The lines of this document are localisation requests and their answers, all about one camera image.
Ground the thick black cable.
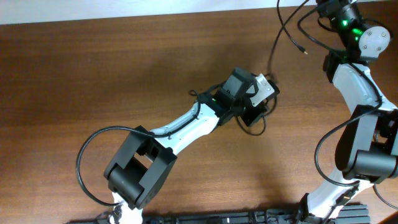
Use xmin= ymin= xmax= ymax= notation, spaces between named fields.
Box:
xmin=266 ymin=0 xmax=312 ymax=78

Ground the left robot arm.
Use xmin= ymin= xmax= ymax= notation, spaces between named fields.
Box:
xmin=104 ymin=67 xmax=279 ymax=223

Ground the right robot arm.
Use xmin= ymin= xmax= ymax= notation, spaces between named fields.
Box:
xmin=292 ymin=0 xmax=397 ymax=223

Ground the left camera black cable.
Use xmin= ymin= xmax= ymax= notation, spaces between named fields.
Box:
xmin=75 ymin=83 xmax=228 ymax=208

